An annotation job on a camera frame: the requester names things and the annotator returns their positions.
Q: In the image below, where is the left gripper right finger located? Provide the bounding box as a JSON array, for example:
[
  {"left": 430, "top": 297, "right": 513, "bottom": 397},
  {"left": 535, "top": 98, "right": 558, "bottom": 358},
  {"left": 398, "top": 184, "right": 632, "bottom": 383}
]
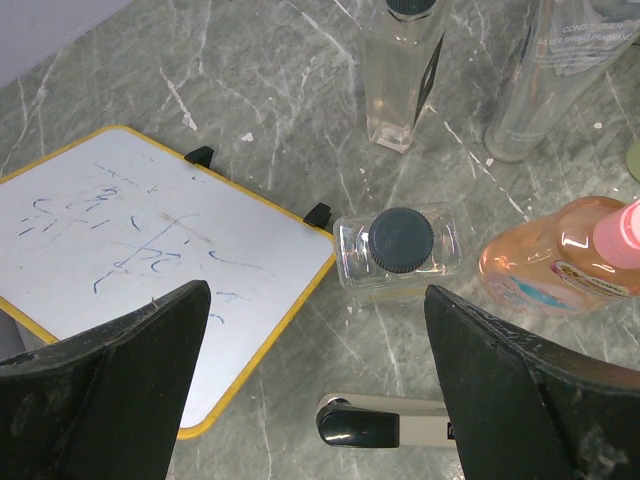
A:
[{"left": 424, "top": 285, "right": 639, "bottom": 479}]

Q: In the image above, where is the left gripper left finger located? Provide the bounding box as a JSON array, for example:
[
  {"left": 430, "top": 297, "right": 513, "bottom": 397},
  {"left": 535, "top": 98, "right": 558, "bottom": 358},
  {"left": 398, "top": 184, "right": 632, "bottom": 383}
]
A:
[{"left": 1, "top": 280, "right": 210, "bottom": 479}]

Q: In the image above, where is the orange bottle pink cap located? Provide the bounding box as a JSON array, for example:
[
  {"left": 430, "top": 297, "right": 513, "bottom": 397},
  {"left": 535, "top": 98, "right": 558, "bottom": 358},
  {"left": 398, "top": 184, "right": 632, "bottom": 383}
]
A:
[{"left": 479, "top": 196, "right": 639, "bottom": 315}]

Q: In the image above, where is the short clear yellow bottle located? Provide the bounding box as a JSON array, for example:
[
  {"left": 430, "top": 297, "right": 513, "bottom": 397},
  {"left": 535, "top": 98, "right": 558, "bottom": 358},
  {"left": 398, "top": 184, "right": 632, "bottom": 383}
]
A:
[{"left": 333, "top": 202, "right": 463, "bottom": 294}]

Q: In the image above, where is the green bottle beige cap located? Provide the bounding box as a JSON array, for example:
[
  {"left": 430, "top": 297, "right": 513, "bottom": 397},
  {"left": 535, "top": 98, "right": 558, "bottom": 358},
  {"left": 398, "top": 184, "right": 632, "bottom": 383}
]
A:
[{"left": 626, "top": 141, "right": 640, "bottom": 181}]

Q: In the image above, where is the yellow-framed whiteboard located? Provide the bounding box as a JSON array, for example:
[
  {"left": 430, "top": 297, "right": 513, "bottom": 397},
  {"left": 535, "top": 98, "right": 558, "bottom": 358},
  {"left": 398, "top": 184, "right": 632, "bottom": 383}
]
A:
[{"left": 1, "top": 125, "right": 335, "bottom": 440}]

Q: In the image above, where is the tall clear square bottle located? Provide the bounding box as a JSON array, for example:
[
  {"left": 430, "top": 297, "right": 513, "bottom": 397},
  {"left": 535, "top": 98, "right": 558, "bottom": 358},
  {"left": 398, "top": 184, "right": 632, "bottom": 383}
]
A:
[{"left": 362, "top": 0, "right": 451, "bottom": 153}]

